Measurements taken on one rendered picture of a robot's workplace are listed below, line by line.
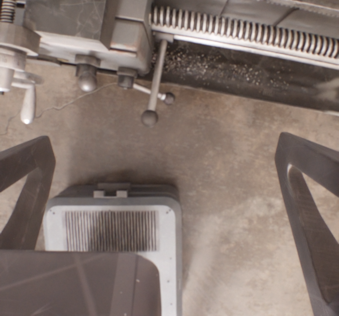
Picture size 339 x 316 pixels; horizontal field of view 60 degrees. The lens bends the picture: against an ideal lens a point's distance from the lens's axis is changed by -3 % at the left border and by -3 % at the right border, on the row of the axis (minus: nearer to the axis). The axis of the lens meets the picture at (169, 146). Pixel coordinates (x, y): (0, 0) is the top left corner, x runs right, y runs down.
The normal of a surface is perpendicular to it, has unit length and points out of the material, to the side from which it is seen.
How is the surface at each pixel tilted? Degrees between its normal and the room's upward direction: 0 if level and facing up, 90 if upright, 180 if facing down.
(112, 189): 0
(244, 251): 0
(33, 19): 0
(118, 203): 45
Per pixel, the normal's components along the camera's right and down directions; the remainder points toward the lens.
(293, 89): 0.00, 0.10
